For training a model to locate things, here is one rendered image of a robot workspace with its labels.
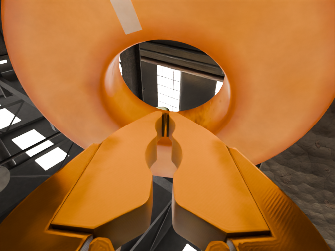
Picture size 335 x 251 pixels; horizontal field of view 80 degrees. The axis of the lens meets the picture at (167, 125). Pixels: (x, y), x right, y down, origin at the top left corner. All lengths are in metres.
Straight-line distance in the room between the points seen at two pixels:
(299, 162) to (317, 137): 0.05
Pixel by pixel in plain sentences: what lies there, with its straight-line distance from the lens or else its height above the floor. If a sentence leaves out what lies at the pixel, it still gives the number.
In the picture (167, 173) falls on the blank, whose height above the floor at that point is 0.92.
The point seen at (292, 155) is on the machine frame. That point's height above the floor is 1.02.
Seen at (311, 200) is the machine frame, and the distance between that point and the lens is 0.43.
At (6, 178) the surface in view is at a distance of 2.92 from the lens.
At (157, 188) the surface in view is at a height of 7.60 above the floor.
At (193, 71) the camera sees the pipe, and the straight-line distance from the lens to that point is 6.72.
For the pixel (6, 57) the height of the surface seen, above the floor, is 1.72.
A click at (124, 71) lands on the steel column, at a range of 4.35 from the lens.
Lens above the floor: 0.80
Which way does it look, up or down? 36 degrees up
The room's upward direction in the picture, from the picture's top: 180 degrees counter-clockwise
